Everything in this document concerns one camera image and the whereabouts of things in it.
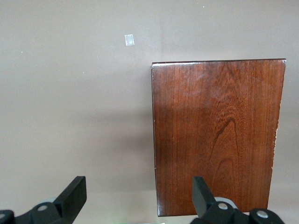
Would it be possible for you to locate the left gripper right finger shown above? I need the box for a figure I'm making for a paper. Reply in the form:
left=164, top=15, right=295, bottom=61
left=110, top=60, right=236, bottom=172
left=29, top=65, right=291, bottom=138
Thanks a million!
left=190, top=176, right=285, bottom=224

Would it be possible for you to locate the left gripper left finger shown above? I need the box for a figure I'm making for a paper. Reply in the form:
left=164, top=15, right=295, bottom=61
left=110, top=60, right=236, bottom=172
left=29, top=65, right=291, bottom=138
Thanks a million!
left=0, top=176, right=87, bottom=224

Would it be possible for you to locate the dark red wooden cabinet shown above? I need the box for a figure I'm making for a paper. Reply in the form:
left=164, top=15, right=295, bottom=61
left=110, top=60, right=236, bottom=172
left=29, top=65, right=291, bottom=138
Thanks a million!
left=151, top=58, right=287, bottom=217

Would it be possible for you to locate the small clear tape piece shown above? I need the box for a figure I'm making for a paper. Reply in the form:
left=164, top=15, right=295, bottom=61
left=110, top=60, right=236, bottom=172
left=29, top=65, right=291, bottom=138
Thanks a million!
left=124, top=34, right=135, bottom=47

